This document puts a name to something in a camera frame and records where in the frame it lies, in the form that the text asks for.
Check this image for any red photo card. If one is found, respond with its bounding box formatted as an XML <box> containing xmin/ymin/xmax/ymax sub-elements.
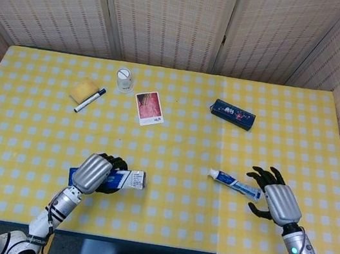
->
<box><xmin>130</xmin><ymin>87</ymin><xmax>169</xmax><ymax>130</ymax></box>

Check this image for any blue white toothpaste carton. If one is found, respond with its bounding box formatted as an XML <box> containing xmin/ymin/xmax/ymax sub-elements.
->
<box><xmin>68</xmin><ymin>158</ymin><xmax>150</xmax><ymax>195</ymax></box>

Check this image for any blue white toothpaste tube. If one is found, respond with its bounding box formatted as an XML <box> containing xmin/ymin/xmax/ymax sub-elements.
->
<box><xmin>205</xmin><ymin>167</ymin><xmax>265</xmax><ymax>204</ymax></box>

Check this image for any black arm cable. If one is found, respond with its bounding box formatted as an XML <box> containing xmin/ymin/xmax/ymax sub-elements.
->
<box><xmin>40</xmin><ymin>191</ymin><xmax>63</xmax><ymax>254</ymax></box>
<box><xmin>289</xmin><ymin>224</ymin><xmax>316</xmax><ymax>254</ymax></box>

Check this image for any white marker with blue cap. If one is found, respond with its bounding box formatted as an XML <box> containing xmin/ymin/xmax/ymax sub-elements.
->
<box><xmin>73</xmin><ymin>84</ymin><xmax>108</xmax><ymax>118</ymax></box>

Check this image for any yellow white checked tablecloth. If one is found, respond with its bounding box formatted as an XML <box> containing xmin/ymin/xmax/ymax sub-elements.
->
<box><xmin>0</xmin><ymin>36</ymin><xmax>340</xmax><ymax>254</ymax></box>

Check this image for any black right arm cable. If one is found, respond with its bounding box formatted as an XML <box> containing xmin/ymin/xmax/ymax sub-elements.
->
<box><xmin>289</xmin><ymin>224</ymin><xmax>316</xmax><ymax>254</ymax></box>

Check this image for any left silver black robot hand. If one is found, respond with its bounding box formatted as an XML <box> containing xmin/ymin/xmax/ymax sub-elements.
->
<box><xmin>68</xmin><ymin>147</ymin><xmax>130</xmax><ymax>201</ymax></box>

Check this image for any dark blue pencil case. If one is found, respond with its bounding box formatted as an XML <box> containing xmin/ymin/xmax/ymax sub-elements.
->
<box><xmin>207</xmin><ymin>97</ymin><xmax>259</xmax><ymax>132</ymax></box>

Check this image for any yellow sticky note pad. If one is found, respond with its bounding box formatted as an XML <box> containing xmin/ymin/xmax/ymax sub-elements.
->
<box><xmin>68</xmin><ymin>75</ymin><xmax>100</xmax><ymax>106</ymax></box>

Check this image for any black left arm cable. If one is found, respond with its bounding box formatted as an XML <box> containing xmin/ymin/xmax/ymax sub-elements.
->
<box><xmin>40</xmin><ymin>191</ymin><xmax>63</xmax><ymax>254</ymax></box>

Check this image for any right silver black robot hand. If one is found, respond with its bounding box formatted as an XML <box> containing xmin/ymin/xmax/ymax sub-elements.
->
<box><xmin>238</xmin><ymin>162</ymin><xmax>310</xmax><ymax>230</ymax></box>

